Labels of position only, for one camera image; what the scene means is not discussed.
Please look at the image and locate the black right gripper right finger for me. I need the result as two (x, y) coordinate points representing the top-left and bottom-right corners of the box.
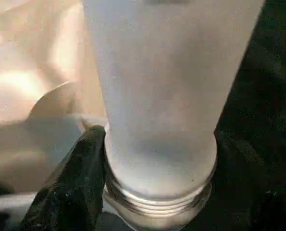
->
(205, 131), (286, 231)

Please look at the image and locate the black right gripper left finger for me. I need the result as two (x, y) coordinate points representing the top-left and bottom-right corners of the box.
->
(20, 124), (107, 231)

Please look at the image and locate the white plastic table top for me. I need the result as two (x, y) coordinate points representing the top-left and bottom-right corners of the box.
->
(0, 0), (110, 210)

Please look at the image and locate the white plastic table leg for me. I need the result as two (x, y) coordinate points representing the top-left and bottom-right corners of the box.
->
(84, 0), (266, 231)

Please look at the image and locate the black plastic mat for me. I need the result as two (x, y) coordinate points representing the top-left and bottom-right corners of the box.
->
(0, 0), (286, 231)

